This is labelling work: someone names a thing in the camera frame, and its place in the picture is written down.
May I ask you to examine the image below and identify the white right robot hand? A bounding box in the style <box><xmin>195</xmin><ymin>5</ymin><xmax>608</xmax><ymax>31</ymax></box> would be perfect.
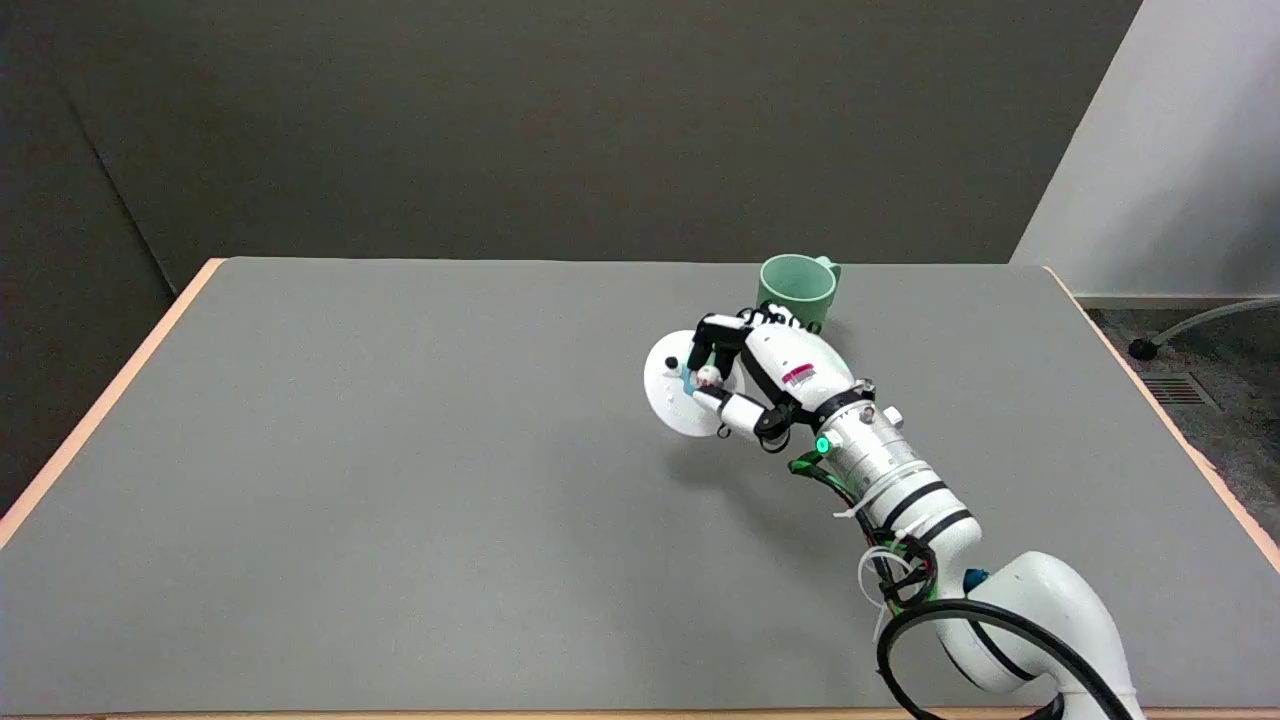
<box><xmin>679</xmin><ymin>307</ymin><xmax>877</xmax><ymax>455</ymax></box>

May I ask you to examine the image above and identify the white round cup lid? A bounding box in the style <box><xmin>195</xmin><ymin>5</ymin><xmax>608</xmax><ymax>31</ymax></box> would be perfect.
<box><xmin>643</xmin><ymin>329</ymin><xmax>747</xmax><ymax>438</ymax></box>

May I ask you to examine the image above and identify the green ceramic mug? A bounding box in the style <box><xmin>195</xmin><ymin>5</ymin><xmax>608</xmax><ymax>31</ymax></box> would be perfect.
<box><xmin>757</xmin><ymin>254</ymin><xmax>841</xmax><ymax>335</ymax></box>

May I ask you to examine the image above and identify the floor vent grille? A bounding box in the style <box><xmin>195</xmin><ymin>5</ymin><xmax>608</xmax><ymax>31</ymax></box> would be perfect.
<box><xmin>1142</xmin><ymin>372</ymin><xmax>1217</xmax><ymax>409</ymax></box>

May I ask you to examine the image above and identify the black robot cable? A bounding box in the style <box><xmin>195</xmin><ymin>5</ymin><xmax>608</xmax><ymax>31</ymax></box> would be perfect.
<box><xmin>876</xmin><ymin>598</ymin><xmax>1129</xmax><ymax>720</ymax></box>

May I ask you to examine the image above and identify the grey hose with black foot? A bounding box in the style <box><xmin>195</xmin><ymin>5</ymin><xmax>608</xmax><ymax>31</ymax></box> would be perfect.
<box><xmin>1129</xmin><ymin>296</ymin><xmax>1280</xmax><ymax>362</ymax></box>

